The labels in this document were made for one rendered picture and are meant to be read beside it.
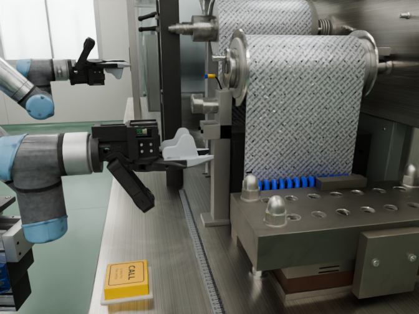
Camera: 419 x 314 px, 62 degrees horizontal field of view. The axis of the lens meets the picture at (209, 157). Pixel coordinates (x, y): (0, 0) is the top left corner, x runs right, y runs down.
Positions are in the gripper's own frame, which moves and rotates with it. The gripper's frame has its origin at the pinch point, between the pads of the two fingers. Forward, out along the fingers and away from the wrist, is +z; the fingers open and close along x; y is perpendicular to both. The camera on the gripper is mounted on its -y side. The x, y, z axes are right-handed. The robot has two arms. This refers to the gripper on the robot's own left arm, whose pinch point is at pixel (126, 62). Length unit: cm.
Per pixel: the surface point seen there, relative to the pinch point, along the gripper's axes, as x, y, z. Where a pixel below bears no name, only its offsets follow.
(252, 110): 76, -5, 7
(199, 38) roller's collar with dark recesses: 44.7, -13.6, 9.5
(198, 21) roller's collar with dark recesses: 44.9, -17.7, 8.9
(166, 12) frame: 38.2, -19.1, 2.7
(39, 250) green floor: -80, 136, -46
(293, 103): 78, -6, 16
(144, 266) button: 83, 20, -15
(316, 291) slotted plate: 99, 19, 9
